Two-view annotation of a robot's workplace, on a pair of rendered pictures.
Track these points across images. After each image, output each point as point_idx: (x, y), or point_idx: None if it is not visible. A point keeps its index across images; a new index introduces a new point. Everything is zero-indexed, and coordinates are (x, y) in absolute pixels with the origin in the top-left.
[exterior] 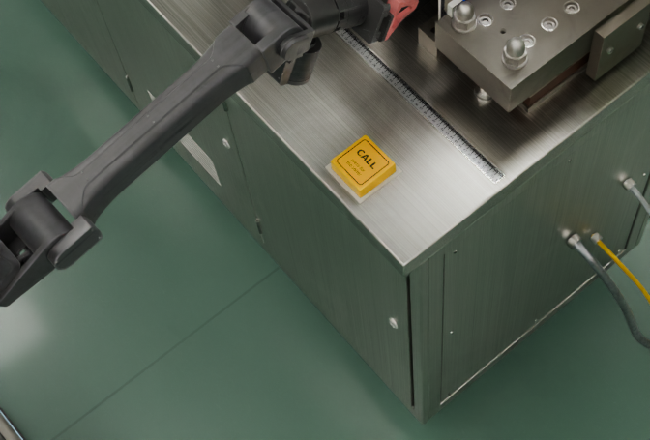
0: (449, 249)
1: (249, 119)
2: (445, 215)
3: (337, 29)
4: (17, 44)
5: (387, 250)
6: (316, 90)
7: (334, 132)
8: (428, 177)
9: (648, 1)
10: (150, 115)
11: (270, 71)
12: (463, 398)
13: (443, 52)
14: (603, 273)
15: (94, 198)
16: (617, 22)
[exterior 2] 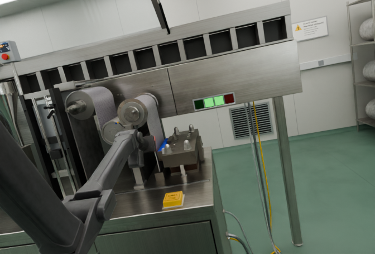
0: (215, 206)
1: (115, 248)
2: (207, 191)
3: (143, 145)
4: None
5: (204, 206)
6: (138, 202)
7: (155, 203)
8: (192, 191)
9: (200, 135)
10: (107, 157)
11: (136, 146)
12: None
13: (168, 166)
14: (240, 238)
15: (104, 184)
16: (198, 139)
